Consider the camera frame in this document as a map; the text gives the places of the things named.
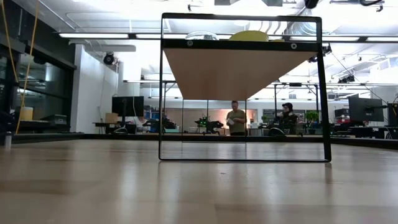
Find clear glass cup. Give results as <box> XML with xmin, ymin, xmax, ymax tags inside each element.
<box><xmin>185</xmin><ymin>30</ymin><xmax>220</xmax><ymax>41</ymax></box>

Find yellow mug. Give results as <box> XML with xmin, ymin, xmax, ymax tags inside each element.
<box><xmin>229</xmin><ymin>30</ymin><xmax>285</xmax><ymax>42</ymax></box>

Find person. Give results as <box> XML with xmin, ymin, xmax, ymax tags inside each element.
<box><xmin>275</xmin><ymin>102</ymin><xmax>299</xmax><ymax>136</ymax></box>
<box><xmin>226</xmin><ymin>100</ymin><xmax>248</xmax><ymax>137</ymax></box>

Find black computer monitor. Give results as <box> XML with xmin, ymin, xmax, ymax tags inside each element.
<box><xmin>111</xmin><ymin>95</ymin><xmax>145</xmax><ymax>118</ymax></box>
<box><xmin>348</xmin><ymin>96</ymin><xmax>386</xmax><ymax>123</ymax></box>

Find cardboard box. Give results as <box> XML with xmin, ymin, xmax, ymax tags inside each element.
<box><xmin>104</xmin><ymin>112</ymin><xmax>119</xmax><ymax>124</ymax></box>

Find green potted plant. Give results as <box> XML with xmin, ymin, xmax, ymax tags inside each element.
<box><xmin>305</xmin><ymin>110</ymin><xmax>320</xmax><ymax>136</ymax></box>

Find long ceiling light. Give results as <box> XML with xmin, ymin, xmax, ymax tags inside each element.
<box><xmin>58</xmin><ymin>32</ymin><xmax>130</xmax><ymax>40</ymax></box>

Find grey storage box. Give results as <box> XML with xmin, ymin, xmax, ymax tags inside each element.
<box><xmin>39</xmin><ymin>113</ymin><xmax>68</xmax><ymax>127</ymax></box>

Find yellow bucket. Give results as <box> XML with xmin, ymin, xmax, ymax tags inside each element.
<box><xmin>19</xmin><ymin>106</ymin><xmax>34</xmax><ymax>122</ymax></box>

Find wooden shelf with black frame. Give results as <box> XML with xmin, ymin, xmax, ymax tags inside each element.
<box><xmin>158</xmin><ymin>12</ymin><xmax>332</xmax><ymax>164</ymax></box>

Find black ceiling camera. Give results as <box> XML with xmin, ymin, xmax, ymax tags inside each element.
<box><xmin>103</xmin><ymin>52</ymin><xmax>116</xmax><ymax>66</ymax></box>

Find black table frame rails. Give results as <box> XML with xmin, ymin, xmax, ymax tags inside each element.
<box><xmin>0</xmin><ymin>132</ymin><xmax>398</xmax><ymax>151</ymax></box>

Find yellow cable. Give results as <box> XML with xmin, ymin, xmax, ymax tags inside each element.
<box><xmin>0</xmin><ymin>0</ymin><xmax>40</xmax><ymax>135</ymax></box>

